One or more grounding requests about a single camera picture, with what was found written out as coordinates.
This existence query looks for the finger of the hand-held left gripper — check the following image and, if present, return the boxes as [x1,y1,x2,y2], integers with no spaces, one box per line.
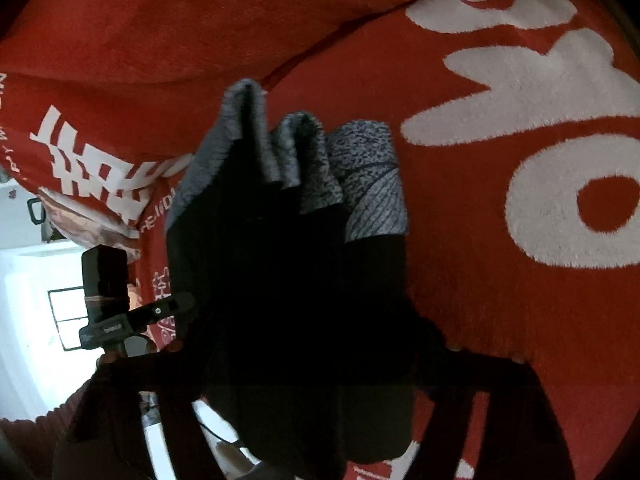
[127,291,197,335]

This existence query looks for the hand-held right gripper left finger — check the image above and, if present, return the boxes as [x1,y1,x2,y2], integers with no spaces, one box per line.
[52,355,211,480]

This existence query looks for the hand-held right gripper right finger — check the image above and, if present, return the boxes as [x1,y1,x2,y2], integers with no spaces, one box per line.
[415,317,576,480]

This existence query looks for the person's left forearm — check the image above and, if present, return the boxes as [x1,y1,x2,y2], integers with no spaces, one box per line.
[0,373,103,466]

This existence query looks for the window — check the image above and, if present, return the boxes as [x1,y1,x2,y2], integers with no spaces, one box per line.
[46,286,90,354]

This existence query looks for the red printed blanket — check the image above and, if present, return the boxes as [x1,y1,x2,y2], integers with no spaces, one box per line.
[0,0,640,480]

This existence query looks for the black cable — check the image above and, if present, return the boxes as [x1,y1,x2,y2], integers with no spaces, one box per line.
[192,412,253,456]

